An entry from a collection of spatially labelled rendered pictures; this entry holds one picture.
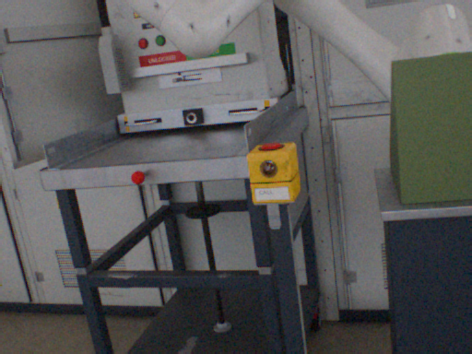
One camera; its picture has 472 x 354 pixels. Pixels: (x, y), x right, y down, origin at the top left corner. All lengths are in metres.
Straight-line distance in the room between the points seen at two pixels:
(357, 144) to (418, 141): 0.81
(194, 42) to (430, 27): 0.51
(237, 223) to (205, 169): 0.80
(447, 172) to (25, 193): 1.83
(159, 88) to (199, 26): 0.66
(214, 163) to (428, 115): 0.50
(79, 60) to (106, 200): 0.62
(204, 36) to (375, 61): 0.48
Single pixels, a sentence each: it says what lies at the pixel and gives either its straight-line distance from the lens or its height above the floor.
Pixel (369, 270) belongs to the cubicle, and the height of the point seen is 0.23.
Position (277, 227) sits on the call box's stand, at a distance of 1.00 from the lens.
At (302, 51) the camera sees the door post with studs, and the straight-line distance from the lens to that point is 1.82.
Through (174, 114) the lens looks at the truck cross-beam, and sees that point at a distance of 1.66.
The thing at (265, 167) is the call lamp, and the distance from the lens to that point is 0.93.
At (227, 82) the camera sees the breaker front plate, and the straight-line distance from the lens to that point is 1.60.
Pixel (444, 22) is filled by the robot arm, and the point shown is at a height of 1.08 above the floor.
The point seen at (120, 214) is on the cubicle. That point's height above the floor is 0.49.
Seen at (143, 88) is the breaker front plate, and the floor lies 1.00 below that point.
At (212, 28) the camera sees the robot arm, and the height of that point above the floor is 1.13.
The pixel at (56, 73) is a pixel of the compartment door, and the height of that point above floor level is 1.09.
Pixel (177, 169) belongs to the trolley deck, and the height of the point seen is 0.82.
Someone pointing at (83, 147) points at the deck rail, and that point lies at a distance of 1.58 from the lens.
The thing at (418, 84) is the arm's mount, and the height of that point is 0.98.
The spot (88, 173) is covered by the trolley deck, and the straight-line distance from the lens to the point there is 1.38.
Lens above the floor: 1.10
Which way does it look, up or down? 14 degrees down
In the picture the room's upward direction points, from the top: 8 degrees counter-clockwise
